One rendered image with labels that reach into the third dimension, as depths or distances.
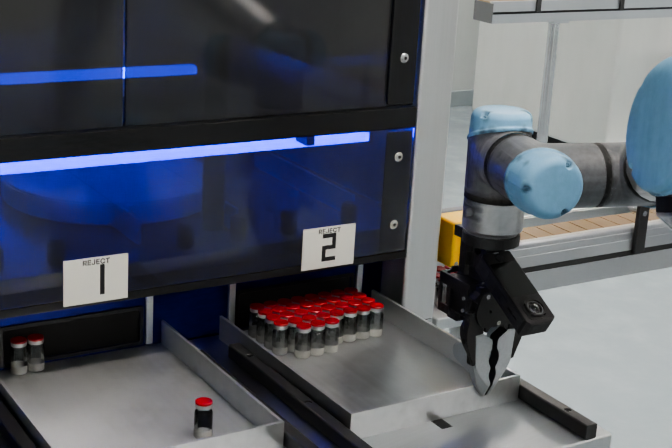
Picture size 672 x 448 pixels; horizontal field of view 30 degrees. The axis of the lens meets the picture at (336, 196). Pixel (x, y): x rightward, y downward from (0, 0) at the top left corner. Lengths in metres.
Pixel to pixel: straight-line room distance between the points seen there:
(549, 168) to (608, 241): 0.87
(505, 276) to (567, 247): 0.67
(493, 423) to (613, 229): 0.73
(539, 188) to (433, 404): 0.34
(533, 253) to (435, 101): 0.45
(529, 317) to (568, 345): 2.73
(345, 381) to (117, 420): 0.31
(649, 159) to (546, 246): 1.09
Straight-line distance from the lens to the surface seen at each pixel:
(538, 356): 4.10
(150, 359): 1.71
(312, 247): 1.73
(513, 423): 1.60
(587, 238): 2.21
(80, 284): 1.59
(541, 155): 1.39
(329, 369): 1.70
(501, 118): 1.48
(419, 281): 1.86
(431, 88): 1.77
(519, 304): 1.50
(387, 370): 1.71
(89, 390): 1.63
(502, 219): 1.51
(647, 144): 1.07
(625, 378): 4.03
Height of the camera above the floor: 1.57
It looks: 16 degrees down
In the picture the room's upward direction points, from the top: 3 degrees clockwise
